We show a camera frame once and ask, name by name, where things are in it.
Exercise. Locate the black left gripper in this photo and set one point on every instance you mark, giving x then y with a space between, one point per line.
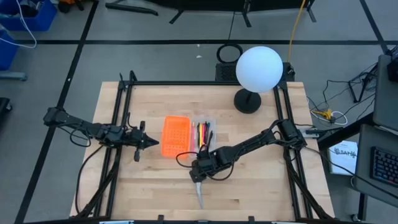
135 139

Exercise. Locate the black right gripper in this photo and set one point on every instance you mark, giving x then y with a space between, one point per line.
202 166

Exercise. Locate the black gel pen rubber grip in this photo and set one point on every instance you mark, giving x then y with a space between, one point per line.
211 140

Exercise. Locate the pink highlighter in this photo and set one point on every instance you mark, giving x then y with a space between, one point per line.
205 133

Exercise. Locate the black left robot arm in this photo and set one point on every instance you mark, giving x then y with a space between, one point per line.
84 126

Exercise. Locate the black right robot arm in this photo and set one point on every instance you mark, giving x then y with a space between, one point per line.
248 144

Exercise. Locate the clear plastic supply box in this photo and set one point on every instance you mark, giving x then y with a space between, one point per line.
214 123

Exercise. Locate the black vented power box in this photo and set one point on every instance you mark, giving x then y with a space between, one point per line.
225 73

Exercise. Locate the orange perforated plastic lid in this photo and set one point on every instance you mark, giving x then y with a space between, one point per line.
175 137

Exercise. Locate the white globe lamp black base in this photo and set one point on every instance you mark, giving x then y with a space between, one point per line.
258 68

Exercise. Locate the yellow power plug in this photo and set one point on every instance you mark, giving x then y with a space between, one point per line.
325 114

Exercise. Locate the white printed paper sheet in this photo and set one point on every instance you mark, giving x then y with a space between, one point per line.
342 161

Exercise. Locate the grey floor bar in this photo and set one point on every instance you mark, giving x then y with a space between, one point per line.
12 76

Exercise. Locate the black partition screen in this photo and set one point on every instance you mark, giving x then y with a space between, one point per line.
217 3

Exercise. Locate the large blue storage bin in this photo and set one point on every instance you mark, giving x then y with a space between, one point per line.
43 18

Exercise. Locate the grey side desk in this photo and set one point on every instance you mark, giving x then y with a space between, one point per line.
363 174

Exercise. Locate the small blue storage bin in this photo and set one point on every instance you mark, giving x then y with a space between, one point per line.
6 53

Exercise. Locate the black backlit keyboard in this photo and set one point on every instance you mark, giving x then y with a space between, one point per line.
385 166

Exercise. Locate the grey monitor back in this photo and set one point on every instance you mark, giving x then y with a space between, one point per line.
385 93

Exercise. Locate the black aluminium rig frame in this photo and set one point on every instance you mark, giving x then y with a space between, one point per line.
186 83

